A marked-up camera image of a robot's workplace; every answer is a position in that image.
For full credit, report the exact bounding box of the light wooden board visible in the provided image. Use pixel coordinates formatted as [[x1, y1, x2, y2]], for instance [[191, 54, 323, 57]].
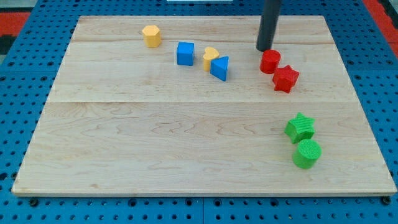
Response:
[[12, 16, 397, 197]]

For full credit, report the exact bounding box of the blue triangle block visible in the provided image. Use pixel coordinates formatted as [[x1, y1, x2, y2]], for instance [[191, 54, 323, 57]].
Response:
[[210, 56, 229, 82]]

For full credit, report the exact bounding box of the yellow heart block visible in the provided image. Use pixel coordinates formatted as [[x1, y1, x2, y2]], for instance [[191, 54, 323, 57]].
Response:
[[203, 47, 220, 72]]

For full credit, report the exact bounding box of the blue cube block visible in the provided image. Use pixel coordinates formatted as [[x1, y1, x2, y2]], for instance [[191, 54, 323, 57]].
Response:
[[177, 42, 195, 66]]

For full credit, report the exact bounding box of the red cylinder block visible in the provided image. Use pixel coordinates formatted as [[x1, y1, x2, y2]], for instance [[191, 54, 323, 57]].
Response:
[[259, 49, 281, 74]]

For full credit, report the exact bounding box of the yellow hexagon block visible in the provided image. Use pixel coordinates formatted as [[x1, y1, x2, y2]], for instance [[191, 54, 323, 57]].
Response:
[[142, 25, 162, 48]]

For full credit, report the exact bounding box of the red star block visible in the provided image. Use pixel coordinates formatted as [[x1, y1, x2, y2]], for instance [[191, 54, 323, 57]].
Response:
[[272, 65, 300, 93]]

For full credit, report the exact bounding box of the green star block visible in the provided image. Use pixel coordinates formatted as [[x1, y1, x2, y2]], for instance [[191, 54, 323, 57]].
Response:
[[284, 113, 315, 144]]

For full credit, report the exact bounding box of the green cylinder block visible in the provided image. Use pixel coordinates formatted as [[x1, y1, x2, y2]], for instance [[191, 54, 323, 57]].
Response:
[[292, 139, 322, 169]]

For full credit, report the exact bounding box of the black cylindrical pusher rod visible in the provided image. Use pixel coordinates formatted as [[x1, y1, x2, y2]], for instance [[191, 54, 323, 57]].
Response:
[[256, 0, 282, 52]]

